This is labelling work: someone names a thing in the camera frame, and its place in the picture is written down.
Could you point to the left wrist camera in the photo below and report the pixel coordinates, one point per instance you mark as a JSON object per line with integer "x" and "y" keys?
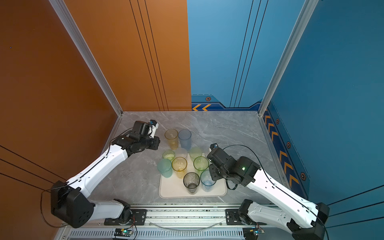
{"x": 153, "y": 128}

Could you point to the right green circuit board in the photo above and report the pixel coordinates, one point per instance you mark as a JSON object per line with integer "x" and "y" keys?
{"x": 252, "y": 233}

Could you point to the aluminium corner post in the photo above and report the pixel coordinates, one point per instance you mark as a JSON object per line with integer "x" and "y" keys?
{"x": 301, "y": 23}
{"x": 74, "y": 32}

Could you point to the blue tall cup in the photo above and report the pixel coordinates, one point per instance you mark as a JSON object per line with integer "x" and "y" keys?
{"x": 185, "y": 139}
{"x": 207, "y": 181}

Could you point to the right aluminium corner post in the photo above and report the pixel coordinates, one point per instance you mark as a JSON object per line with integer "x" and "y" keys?
{"x": 301, "y": 23}

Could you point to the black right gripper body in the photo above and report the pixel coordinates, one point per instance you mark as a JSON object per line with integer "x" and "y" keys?
{"x": 216, "y": 173}

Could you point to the grey smoky tall cup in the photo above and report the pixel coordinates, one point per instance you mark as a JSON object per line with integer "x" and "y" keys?
{"x": 191, "y": 182}

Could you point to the green tall cup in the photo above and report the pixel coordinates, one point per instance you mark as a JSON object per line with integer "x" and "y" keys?
{"x": 201, "y": 164}

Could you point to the small green cup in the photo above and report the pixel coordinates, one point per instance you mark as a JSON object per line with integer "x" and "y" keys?
{"x": 195, "y": 152}
{"x": 169, "y": 154}

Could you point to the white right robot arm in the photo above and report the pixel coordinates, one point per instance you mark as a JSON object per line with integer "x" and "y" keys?
{"x": 303, "y": 219}

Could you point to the left aluminium corner post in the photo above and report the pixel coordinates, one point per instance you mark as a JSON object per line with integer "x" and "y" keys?
{"x": 74, "y": 32}

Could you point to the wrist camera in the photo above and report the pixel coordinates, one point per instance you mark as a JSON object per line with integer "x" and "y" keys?
{"x": 153, "y": 128}
{"x": 213, "y": 146}

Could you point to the teal tall cup back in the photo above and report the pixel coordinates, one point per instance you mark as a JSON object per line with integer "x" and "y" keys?
{"x": 164, "y": 166}

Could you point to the yellow tall cup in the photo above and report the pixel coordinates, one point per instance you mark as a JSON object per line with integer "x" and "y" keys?
{"x": 172, "y": 136}

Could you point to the clear dimpled small cup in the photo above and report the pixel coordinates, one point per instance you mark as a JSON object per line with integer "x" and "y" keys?
{"x": 181, "y": 152}

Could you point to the amber tall cup back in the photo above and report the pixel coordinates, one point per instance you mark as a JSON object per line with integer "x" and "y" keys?
{"x": 179, "y": 166}

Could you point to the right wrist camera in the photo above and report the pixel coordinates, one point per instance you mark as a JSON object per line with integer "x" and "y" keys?
{"x": 213, "y": 146}

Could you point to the left green circuit board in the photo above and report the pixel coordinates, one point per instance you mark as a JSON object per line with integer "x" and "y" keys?
{"x": 123, "y": 233}

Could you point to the green circuit board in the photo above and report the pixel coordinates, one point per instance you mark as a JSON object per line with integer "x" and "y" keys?
{"x": 252, "y": 233}
{"x": 123, "y": 233}

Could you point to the clear tube on rail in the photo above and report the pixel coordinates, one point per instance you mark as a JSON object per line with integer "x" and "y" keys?
{"x": 196, "y": 225}

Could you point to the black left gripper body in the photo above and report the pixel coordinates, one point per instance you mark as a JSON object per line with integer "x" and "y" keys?
{"x": 150, "y": 143}

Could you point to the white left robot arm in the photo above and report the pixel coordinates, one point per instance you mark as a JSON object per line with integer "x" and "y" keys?
{"x": 70, "y": 200}

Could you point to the white rectangular tray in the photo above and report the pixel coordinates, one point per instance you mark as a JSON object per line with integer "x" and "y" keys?
{"x": 174, "y": 188}

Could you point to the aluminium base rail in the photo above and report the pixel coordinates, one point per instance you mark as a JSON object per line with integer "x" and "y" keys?
{"x": 97, "y": 230}

